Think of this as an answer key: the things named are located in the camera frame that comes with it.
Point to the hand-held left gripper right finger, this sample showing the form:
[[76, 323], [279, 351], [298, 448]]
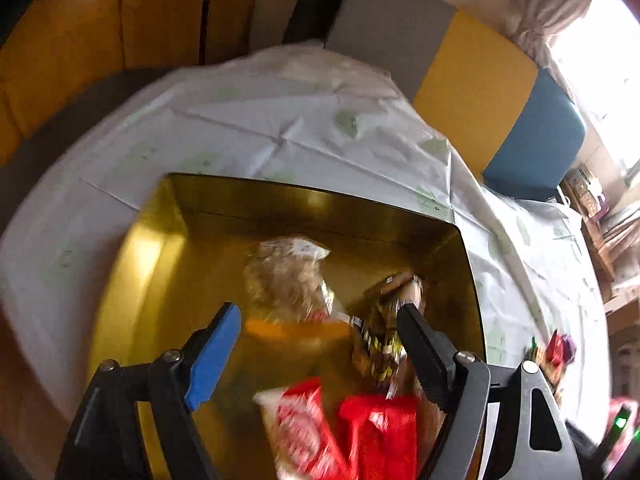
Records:
[[425, 355]]

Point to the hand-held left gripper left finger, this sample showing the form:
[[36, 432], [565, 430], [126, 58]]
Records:
[[215, 360]]

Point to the dark brown gold snack packet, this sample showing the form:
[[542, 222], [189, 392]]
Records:
[[380, 340]]

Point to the large red snack packet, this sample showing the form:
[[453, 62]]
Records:
[[380, 440]]

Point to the clear brown cracker bag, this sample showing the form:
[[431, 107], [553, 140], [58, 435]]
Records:
[[285, 280]]

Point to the purple candy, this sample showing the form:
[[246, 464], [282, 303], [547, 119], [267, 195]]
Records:
[[570, 347]]

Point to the long red-ended biscuit packet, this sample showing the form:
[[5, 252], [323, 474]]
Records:
[[300, 430]]

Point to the gold tin box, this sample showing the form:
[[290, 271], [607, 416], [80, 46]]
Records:
[[200, 240]]

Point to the wooden side desk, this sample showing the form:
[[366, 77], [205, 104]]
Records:
[[615, 255]]

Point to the purple box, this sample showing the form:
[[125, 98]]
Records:
[[603, 205]]

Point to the grey yellow blue headboard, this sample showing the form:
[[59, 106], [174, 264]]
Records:
[[475, 85]]

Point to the window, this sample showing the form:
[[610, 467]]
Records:
[[600, 60]]

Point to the wooden wardrobe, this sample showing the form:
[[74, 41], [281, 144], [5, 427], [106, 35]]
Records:
[[75, 35]]

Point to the black rolled mat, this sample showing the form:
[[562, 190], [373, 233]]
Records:
[[310, 5]]

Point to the tied beige curtain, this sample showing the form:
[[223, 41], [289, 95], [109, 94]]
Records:
[[545, 5]]

